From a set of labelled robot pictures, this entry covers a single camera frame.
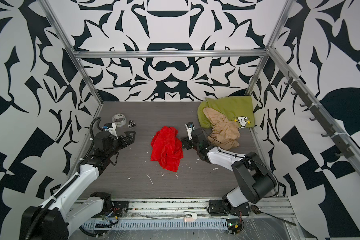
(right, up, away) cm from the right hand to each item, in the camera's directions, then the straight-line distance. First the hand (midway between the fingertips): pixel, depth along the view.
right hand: (188, 134), depth 90 cm
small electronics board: (+21, -41, -19) cm, 50 cm away
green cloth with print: (+39, +16, +24) cm, 48 cm away
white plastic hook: (+2, -37, -20) cm, 42 cm away
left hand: (-32, +2, -8) cm, 33 cm away
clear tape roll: (-48, +8, +17) cm, 51 cm away
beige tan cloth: (+24, 0, +6) cm, 25 cm away
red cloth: (-12, -7, -5) cm, 15 cm away
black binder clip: (-39, +5, +15) cm, 42 cm away
